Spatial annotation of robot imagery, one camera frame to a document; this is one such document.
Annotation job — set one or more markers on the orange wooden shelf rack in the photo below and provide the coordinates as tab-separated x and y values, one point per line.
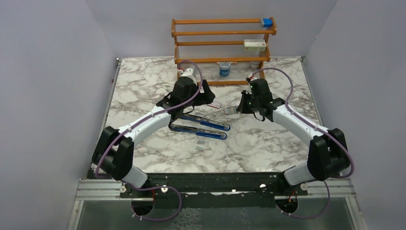
204	41

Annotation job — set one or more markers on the blue box on top shelf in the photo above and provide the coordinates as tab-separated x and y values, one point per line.
266	22

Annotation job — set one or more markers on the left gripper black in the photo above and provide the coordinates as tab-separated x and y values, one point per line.
206	97

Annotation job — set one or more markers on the blue stapler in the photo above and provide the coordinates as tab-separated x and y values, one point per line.
218	129

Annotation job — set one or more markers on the blue white cup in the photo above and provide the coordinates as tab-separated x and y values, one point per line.
224	68

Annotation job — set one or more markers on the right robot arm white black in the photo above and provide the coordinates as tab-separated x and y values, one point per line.
327	149

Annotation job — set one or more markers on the white green carton box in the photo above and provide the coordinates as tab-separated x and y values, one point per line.
251	45

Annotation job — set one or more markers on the grey staples tray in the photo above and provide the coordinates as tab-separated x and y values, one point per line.
231	110

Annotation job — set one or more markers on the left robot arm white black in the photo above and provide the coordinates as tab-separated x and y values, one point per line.
115	149

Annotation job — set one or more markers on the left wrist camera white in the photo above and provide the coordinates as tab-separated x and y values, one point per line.
188	72

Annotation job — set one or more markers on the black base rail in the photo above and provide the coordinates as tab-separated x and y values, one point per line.
212	190

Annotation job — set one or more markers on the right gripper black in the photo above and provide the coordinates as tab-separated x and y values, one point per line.
242	108

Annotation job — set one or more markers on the white small jar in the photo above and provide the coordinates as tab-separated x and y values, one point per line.
254	64

